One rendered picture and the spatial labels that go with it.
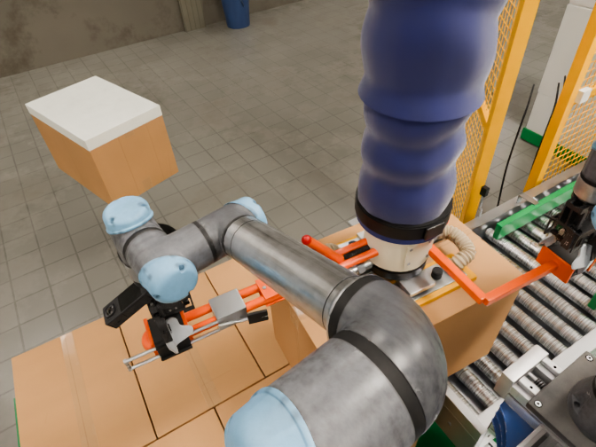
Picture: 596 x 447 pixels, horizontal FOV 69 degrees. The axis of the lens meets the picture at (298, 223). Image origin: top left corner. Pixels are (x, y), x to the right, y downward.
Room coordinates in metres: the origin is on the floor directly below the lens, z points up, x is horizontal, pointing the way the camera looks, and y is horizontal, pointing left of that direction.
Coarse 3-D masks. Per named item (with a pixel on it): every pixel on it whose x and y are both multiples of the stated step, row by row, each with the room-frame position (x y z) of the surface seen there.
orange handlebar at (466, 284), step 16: (368, 256) 0.71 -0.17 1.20; (432, 256) 0.71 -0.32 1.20; (448, 272) 0.65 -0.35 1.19; (528, 272) 0.63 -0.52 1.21; (544, 272) 0.62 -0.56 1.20; (256, 288) 0.64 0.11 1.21; (464, 288) 0.60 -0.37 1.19; (496, 288) 0.59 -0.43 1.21; (512, 288) 0.58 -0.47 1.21; (208, 304) 0.60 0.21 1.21; (256, 304) 0.59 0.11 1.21; (208, 320) 0.56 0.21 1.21; (144, 336) 0.53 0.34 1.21
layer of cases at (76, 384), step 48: (240, 288) 1.18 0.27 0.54; (96, 336) 0.99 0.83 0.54; (240, 336) 0.95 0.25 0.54; (48, 384) 0.80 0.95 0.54; (96, 384) 0.79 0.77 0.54; (144, 384) 0.78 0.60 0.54; (192, 384) 0.76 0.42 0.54; (240, 384) 0.75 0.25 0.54; (48, 432) 0.63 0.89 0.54; (96, 432) 0.62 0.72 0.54; (144, 432) 0.61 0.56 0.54; (192, 432) 0.59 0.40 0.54
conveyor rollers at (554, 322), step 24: (504, 240) 1.34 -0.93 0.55; (528, 240) 1.33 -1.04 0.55; (528, 264) 1.21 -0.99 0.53; (552, 312) 0.95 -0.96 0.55; (576, 312) 0.94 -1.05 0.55; (504, 336) 0.88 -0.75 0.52; (552, 336) 0.84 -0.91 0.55; (576, 336) 0.84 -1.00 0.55; (480, 360) 0.77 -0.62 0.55; (504, 360) 0.77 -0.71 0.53; (480, 384) 0.68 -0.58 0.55
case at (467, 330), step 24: (336, 240) 0.91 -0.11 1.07; (480, 240) 0.87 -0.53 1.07; (480, 264) 0.78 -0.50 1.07; (504, 264) 0.77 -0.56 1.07; (480, 288) 0.69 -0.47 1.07; (288, 312) 0.70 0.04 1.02; (432, 312) 0.63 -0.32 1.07; (456, 312) 0.63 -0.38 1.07; (480, 312) 0.67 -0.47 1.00; (504, 312) 0.71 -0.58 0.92; (288, 336) 0.72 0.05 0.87; (312, 336) 0.59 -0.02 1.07; (456, 336) 0.64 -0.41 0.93; (480, 336) 0.69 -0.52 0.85; (288, 360) 0.74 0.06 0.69; (456, 360) 0.66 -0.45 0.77
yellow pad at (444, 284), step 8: (448, 256) 0.80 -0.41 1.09; (432, 264) 0.77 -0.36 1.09; (432, 272) 0.73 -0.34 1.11; (440, 272) 0.72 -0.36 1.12; (464, 272) 0.73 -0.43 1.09; (472, 272) 0.73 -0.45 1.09; (392, 280) 0.73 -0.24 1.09; (440, 280) 0.71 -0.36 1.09; (448, 280) 0.71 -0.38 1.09; (472, 280) 0.71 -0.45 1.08; (432, 288) 0.69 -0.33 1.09; (440, 288) 0.69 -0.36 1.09; (448, 288) 0.69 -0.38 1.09; (456, 288) 0.69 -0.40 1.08; (416, 296) 0.67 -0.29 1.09; (424, 296) 0.67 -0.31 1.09; (432, 296) 0.67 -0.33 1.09; (440, 296) 0.67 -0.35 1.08; (424, 304) 0.65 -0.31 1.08
